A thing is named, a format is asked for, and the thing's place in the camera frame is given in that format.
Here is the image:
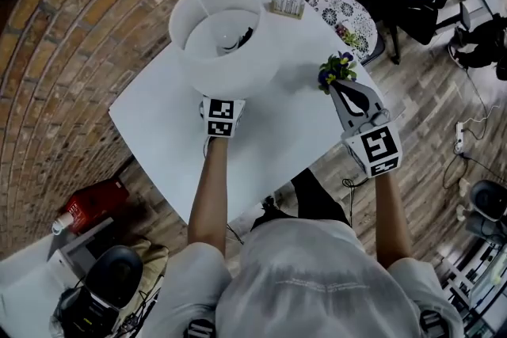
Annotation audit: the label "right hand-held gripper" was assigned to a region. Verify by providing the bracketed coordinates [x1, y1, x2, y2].
[329, 81, 403, 179]

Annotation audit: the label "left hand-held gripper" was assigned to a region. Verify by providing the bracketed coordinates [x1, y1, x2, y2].
[197, 97, 246, 139]

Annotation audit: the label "white lamp shade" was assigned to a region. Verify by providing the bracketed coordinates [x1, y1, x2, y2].
[168, 0, 285, 101]

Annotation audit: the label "person's left forearm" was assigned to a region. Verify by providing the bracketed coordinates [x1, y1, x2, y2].
[187, 136, 230, 253]

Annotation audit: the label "person's right forearm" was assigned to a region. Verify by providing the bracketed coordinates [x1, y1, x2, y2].
[372, 169, 414, 264]

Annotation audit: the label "purple yellow flower plant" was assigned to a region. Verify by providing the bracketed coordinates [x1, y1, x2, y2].
[316, 50, 359, 95]

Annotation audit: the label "small succulent plant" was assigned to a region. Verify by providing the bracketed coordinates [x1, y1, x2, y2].
[335, 22, 360, 49]

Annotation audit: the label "floral patterned round seat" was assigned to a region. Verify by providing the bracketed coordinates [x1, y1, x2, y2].
[307, 0, 377, 65]

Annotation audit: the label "person's black trousers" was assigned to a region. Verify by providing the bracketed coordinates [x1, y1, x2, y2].
[291, 167, 353, 227]

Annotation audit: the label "white power strip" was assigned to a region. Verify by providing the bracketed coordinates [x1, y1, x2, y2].
[454, 121, 466, 154]

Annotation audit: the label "red fire extinguisher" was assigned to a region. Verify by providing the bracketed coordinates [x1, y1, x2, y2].
[64, 177, 131, 235]

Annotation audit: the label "tan cloth bag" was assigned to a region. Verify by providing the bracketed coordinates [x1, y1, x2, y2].
[129, 236, 170, 292]

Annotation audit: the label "person's white t-shirt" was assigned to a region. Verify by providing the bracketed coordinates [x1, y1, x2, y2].
[140, 218, 465, 338]

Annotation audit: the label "paper cup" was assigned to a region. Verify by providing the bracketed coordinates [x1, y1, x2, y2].
[51, 212, 76, 236]

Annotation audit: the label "grey open box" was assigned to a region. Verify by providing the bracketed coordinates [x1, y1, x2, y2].
[46, 216, 116, 279]

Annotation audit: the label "black electronic equipment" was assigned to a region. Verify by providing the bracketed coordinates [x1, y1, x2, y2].
[50, 286, 122, 338]

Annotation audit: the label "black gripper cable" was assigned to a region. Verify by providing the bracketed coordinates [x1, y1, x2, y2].
[341, 177, 360, 227]

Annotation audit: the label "white cable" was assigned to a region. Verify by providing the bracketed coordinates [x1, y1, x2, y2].
[462, 104, 501, 140]

